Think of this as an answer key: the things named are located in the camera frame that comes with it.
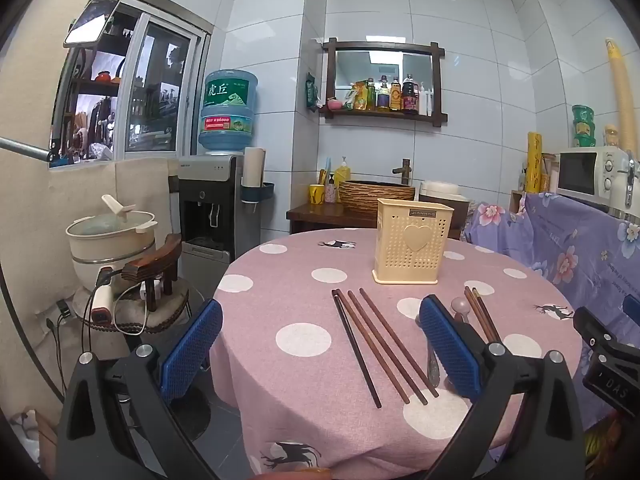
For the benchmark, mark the metal spoon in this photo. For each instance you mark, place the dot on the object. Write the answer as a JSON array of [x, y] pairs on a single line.
[[433, 365]]

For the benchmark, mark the stack of green tins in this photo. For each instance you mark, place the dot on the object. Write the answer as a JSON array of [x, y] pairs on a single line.
[[583, 127]]

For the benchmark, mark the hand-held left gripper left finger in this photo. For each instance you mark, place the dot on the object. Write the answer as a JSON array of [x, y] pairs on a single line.
[[192, 350]]

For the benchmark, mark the metal rod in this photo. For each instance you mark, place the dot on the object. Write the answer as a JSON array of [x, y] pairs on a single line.
[[22, 147]]

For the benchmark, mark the white bottle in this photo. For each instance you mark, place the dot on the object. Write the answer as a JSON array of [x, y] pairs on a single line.
[[425, 101]]

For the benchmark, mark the blue cup holder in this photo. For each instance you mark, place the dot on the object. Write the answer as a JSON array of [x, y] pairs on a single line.
[[257, 192]]

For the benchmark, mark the yellow mug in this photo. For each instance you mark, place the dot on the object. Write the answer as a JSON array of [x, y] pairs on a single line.
[[316, 195]]

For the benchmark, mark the wooden framed mirror shelf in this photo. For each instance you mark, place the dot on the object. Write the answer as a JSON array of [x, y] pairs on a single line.
[[382, 45]]

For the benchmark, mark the long yellow roll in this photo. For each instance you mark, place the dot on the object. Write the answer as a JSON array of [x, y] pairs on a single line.
[[622, 95]]

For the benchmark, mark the pink cup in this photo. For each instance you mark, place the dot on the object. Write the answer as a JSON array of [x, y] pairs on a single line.
[[331, 194]]

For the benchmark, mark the purple floral cloth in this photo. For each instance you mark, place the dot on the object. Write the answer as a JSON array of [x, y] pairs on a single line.
[[575, 260]]

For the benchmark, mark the glass window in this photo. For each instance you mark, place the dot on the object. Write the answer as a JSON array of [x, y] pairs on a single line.
[[150, 95]]

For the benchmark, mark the white microwave oven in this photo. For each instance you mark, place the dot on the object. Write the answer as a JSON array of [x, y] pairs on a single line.
[[580, 172]]

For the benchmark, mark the grey water dispenser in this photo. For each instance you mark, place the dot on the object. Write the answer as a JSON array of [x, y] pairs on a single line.
[[210, 210]]

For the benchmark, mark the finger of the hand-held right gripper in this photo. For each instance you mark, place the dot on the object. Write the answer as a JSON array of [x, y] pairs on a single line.
[[600, 332]]

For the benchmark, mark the bronze faucet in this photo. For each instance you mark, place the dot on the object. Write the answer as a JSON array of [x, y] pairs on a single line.
[[401, 170]]

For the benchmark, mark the pink polka-dot tablecloth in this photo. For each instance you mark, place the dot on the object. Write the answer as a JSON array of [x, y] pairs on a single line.
[[300, 310]]

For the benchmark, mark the green hanging packet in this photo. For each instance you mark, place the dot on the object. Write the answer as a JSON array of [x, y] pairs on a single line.
[[312, 91]]

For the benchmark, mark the woven wash basin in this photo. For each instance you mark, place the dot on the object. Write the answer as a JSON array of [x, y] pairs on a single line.
[[375, 199]]

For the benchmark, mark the dark sauce bottle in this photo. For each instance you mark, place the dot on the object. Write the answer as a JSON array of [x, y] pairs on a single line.
[[410, 97]]

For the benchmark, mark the yellow label bottle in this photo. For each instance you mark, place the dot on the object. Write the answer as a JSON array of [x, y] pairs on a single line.
[[396, 96]]

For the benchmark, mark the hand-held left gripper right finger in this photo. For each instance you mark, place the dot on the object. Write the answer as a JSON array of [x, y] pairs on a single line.
[[450, 350]]

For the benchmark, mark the small yellow jar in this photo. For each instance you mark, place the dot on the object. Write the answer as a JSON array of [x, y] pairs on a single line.
[[611, 136]]

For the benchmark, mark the white rice cooker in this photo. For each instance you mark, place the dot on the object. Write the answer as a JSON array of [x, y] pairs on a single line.
[[440, 194]]

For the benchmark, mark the yellow soap bottle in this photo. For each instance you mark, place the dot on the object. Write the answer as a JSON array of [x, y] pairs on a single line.
[[342, 175]]

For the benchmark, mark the pink bowl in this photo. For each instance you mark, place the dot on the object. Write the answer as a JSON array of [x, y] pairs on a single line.
[[334, 105]]

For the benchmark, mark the short yellow roll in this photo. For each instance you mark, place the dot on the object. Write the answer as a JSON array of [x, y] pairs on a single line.
[[534, 162]]

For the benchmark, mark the blue toothbrush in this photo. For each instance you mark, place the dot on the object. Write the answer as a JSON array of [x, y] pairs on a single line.
[[327, 170]]

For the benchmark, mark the dark wooden chair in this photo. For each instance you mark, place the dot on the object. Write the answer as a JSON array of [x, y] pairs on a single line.
[[152, 265]]

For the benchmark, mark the oil bottle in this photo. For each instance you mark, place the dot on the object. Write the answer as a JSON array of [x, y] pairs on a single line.
[[371, 95]]

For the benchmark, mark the dark chopstick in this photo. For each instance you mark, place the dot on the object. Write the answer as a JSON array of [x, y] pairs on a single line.
[[356, 350]]

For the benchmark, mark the cream cooking pot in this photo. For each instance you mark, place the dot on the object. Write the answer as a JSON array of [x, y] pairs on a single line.
[[110, 245]]

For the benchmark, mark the yellow refill pouch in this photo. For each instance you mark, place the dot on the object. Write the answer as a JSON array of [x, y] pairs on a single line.
[[358, 96]]

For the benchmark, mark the cream plastic utensil holder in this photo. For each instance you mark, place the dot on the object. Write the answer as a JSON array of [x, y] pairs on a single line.
[[412, 242]]

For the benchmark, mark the pink ceramic spoon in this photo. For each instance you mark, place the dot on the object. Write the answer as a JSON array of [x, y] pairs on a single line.
[[459, 305]]

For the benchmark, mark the purple label bottle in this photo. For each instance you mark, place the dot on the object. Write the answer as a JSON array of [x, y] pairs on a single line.
[[383, 96]]

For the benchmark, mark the blue water jug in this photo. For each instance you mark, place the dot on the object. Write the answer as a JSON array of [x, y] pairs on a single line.
[[227, 110]]

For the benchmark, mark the stack of paper cups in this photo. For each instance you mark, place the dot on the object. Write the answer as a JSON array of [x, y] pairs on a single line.
[[253, 165]]

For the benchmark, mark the dark wooden cabinet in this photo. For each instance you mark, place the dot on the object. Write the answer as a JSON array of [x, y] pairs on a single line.
[[325, 215]]

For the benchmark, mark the phone on mount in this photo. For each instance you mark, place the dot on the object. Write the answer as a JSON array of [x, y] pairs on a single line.
[[92, 22]]

